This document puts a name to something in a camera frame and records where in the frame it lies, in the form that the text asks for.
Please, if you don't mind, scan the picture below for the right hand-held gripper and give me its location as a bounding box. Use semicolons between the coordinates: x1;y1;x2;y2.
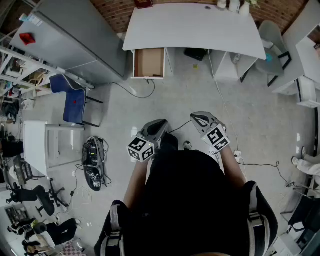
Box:
190;111;231;152

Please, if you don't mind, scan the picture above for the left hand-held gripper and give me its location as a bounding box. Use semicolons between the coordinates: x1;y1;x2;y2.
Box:
127;119;169;164

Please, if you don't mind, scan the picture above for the white drawer with wooden bottom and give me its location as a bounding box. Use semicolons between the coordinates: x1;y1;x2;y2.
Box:
130;47;167;80

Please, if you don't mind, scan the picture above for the person's left forearm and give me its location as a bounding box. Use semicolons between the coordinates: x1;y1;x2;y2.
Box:
122;156;154;210

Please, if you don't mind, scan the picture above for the person's right forearm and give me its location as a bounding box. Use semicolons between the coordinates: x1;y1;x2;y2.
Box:
219;144;248;189

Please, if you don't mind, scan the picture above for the person's black trouser leg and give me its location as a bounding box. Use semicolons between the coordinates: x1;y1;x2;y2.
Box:
157;132;180;154

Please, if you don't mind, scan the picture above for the white power strip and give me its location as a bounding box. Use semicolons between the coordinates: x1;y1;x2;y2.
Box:
232;149;245;164

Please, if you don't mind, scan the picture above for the black box under desk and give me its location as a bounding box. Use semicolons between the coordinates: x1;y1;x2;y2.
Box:
183;47;209;62

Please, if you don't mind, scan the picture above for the person's black clothed torso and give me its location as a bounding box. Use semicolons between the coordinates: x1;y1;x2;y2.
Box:
94;149;279;256

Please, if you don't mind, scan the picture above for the blue padded chair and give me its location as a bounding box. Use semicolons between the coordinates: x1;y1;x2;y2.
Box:
49;73;104;128

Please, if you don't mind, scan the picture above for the white desk with curved top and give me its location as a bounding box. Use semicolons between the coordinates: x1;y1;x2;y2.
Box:
122;2;267;80

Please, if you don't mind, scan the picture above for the grey shell chair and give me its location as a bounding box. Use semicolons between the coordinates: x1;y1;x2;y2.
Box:
240;19;292;88

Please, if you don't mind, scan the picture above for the white plastic storage box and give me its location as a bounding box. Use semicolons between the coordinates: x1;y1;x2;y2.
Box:
296;76;320;109

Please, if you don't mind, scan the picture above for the small white side table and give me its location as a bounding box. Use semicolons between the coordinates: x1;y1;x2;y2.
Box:
22;119;86;177

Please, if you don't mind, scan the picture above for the white vase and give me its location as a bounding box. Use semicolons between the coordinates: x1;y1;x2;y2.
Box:
228;0;241;13
239;1;251;16

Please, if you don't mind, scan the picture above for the white angled desk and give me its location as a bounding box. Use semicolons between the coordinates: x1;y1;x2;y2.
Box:
271;0;320;96

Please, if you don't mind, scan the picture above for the large grey metal cabinet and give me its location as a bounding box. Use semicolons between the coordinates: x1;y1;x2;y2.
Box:
9;0;128;86

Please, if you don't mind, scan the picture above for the small white box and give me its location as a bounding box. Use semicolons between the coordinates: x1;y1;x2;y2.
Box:
22;98;36;111

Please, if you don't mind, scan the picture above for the black office chair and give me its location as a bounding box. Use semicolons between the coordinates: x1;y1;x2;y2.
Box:
5;177;70;218

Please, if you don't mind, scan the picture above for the black equipment stand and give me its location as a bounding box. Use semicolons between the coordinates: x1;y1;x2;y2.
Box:
279;187;320;252

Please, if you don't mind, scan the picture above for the white storage rack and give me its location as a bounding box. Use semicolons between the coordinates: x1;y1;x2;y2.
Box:
0;44;66;101

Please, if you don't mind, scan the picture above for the red folded object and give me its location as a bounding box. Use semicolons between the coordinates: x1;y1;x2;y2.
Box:
19;32;36;46

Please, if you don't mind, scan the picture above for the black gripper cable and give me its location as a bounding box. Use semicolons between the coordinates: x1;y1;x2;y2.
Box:
167;120;192;135

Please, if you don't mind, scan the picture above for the black looped cable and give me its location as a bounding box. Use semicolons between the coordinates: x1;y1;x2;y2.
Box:
111;78;156;99

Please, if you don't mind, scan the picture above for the black device with cables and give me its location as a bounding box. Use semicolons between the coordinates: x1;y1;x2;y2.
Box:
81;135;110;192

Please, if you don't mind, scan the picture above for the thin black floor cable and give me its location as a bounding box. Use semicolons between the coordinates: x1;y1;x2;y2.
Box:
237;160;291;187

